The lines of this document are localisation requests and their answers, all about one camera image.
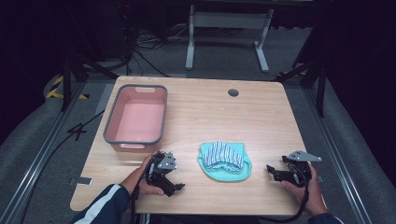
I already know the yellow black hazard tape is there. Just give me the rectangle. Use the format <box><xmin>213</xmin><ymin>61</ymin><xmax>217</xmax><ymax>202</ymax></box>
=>
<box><xmin>46</xmin><ymin>75</ymin><xmax>91</xmax><ymax>101</ymax></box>

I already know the white metal desk frame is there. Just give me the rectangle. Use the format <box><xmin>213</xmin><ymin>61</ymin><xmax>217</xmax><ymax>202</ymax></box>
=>
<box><xmin>185</xmin><ymin>4</ymin><xmax>275</xmax><ymax>75</ymax></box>

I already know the aluminium floor rail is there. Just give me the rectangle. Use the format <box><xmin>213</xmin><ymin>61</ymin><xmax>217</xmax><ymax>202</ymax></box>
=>
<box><xmin>0</xmin><ymin>78</ymin><xmax>88</xmax><ymax>224</ymax></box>
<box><xmin>302</xmin><ymin>87</ymin><xmax>374</xmax><ymax>224</ymax></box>

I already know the tangle of black floor cables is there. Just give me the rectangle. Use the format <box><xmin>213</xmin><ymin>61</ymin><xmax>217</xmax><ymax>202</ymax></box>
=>
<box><xmin>125</xmin><ymin>22</ymin><xmax>188</xmax><ymax>78</ymax></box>

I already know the person's right hand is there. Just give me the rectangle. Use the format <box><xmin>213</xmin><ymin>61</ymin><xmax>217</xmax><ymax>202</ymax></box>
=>
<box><xmin>279</xmin><ymin>163</ymin><xmax>328</xmax><ymax>217</ymax></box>

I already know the blue white striped cloth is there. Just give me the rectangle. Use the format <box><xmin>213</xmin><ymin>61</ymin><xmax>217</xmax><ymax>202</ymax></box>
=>
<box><xmin>202</xmin><ymin>140</ymin><xmax>246</xmax><ymax>173</ymax></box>

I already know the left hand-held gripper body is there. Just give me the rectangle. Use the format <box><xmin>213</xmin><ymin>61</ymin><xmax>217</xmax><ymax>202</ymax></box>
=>
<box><xmin>146</xmin><ymin>150</ymin><xmax>178</xmax><ymax>189</ymax></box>

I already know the black metal stand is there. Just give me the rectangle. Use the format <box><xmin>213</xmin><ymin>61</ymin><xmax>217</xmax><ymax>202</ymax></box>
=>
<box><xmin>60</xmin><ymin>50</ymin><xmax>120</xmax><ymax>112</ymax></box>
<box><xmin>273</xmin><ymin>54</ymin><xmax>329</xmax><ymax>119</ymax></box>

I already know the teal cloth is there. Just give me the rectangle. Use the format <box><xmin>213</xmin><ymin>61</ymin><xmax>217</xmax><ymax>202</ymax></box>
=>
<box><xmin>196</xmin><ymin>141</ymin><xmax>252</xmax><ymax>183</ymax></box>

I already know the pink basin with grey rim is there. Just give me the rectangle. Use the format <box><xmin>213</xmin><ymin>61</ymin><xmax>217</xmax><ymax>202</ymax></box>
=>
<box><xmin>103</xmin><ymin>83</ymin><xmax>169</xmax><ymax>154</ymax></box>

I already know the person's dark lap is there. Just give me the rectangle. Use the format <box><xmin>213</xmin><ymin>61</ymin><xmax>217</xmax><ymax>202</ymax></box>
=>
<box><xmin>148</xmin><ymin>214</ymin><xmax>261</xmax><ymax>224</ymax></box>

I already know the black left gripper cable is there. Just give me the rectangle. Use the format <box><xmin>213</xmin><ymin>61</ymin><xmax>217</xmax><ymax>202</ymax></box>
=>
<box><xmin>129</xmin><ymin>157</ymin><xmax>156</xmax><ymax>224</ymax></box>

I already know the black computer case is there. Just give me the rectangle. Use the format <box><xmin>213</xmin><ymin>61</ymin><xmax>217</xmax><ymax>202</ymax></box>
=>
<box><xmin>85</xmin><ymin>0</ymin><xmax>136</xmax><ymax>62</ymax></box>

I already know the person's left hand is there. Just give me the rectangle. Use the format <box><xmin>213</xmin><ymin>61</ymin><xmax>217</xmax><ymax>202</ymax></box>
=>
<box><xmin>120</xmin><ymin>154</ymin><xmax>166</xmax><ymax>198</ymax></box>

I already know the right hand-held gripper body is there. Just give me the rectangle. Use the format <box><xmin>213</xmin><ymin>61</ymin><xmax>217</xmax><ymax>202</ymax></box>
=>
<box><xmin>281</xmin><ymin>149</ymin><xmax>323</xmax><ymax>189</ymax></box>

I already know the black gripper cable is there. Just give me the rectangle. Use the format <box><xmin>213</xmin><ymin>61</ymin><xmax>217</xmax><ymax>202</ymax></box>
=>
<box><xmin>258</xmin><ymin>174</ymin><xmax>313</xmax><ymax>224</ymax></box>
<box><xmin>129</xmin><ymin>157</ymin><xmax>156</xmax><ymax>224</ymax></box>

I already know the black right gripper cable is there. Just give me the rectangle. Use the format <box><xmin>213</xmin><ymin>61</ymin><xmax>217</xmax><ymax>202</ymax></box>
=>
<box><xmin>258</xmin><ymin>174</ymin><xmax>313</xmax><ymax>224</ymax></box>

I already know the long black floor cable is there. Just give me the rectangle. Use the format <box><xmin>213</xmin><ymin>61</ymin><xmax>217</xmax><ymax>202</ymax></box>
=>
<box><xmin>18</xmin><ymin>109</ymin><xmax>106</xmax><ymax>224</ymax></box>

